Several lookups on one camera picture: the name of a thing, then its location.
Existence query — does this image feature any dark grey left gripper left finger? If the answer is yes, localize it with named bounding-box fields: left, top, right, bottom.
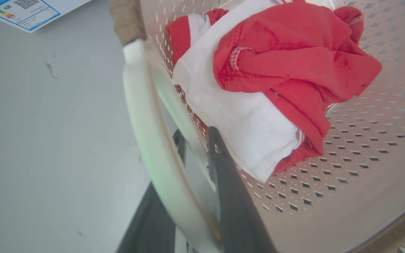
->
left=116, top=129, right=188, bottom=253

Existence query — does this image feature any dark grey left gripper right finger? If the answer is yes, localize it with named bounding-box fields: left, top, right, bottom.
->
left=207, top=126, right=277, bottom=253

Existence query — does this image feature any white perforated plastic laundry basket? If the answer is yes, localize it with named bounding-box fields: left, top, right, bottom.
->
left=122, top=0, right=405, bottom=253

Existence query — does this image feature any white garment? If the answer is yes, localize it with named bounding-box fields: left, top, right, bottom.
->
left=172, top=0, right=306, bottom=183

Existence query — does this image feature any red garment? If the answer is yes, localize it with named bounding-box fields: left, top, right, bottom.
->
left=167, top=0, right=383, bottom=175

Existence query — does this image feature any blue-framed energy label sticker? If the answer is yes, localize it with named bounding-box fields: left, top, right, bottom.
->
left=0, top=0, right=62, bottom=33

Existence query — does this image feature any tan woven basket handle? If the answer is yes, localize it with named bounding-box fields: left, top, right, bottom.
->
left=109, top=0, right=147, bottom=47

